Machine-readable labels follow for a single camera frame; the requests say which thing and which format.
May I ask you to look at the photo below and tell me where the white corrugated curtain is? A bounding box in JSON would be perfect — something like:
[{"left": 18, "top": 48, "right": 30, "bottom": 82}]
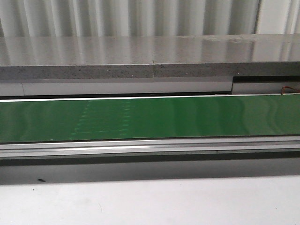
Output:
[{"left": 0, "top": 0, "right": 300, "bottom": 37}]

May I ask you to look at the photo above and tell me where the red wire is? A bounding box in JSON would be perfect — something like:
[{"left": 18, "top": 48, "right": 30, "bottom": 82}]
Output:
[{"left": 281, "top": 86, "right": 300, "bottom": 95}]

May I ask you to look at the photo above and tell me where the green conveyor belt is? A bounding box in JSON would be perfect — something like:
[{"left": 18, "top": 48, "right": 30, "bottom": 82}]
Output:
[{"left": 0, "top": 94, "right": 300, "bottom": 143}]

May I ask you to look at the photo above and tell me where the grey stone countertop slab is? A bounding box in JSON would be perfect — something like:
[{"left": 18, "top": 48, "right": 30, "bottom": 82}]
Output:
[{"left": 0, "top": 34, "right": 300, "bottom": 80}]

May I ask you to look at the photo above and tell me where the grey panel under countertop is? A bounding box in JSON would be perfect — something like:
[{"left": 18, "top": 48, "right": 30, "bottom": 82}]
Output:
[{"left": 0, "top": 75, "right": 300, "bottom": 97}]

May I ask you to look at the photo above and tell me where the silver conveyor frame rail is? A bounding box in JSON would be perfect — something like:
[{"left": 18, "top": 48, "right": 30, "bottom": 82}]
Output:
[{"left": 0, "top": 135, "right": 300, "bottom": 159}]

